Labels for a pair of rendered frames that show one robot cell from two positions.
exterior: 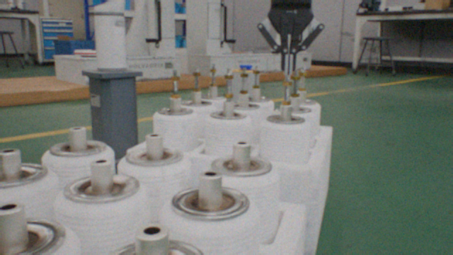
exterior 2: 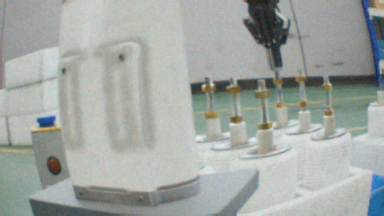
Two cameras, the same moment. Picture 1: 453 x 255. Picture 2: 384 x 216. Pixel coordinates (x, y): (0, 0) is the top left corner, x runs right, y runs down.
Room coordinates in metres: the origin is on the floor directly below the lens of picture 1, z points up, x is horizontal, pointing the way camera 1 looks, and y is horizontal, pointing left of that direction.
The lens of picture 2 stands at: (1.48, 0.78, 0.39)
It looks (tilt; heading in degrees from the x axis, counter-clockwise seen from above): 5 degrees down; 238
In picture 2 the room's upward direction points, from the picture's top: 6 degrees counter-clockwise
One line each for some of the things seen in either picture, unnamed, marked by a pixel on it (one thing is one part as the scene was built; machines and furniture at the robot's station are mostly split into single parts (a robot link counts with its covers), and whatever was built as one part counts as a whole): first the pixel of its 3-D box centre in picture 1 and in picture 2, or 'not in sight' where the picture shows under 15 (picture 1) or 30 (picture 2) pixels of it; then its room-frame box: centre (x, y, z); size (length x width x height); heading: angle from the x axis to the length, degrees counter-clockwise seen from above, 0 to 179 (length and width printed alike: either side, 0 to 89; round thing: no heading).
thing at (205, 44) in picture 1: (248, 35); not in sight; (4.20, -0.22, 0.45); 1.51 x 0.57 x 0.74; 133
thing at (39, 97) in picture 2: not in sight; (33, 97); (0.40, -2.72, 0.27); 0.39 x 0.39 x 0.18; 44
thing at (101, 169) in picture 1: (102, 176); not in sight; (0.38, 0.13, 0.26); 0.02 x 0.02 x 0.03
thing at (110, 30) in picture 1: (110, 44); (113, 60); (1.28, 0.37, 0.39); 0.09 x 0.09 x 0.17; 43
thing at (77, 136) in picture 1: (78, 139); not in sight; (0.53, 0.21, 0.26); 0.02 x 0.02 x 0.03
